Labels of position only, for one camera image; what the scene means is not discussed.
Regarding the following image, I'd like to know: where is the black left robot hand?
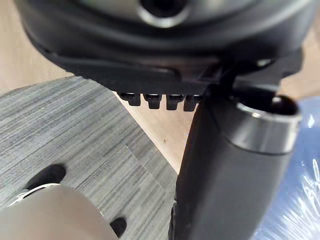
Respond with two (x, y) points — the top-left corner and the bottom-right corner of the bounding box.
(13, 0), (320, 240)

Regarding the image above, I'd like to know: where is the dark robot foot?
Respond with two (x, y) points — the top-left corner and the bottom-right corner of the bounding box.
(24, 163), (67, 191)
(109, 217), (127, 238)

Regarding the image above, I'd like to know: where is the blue folder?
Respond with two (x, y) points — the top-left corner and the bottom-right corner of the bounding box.
(254, 96), (320, 240)

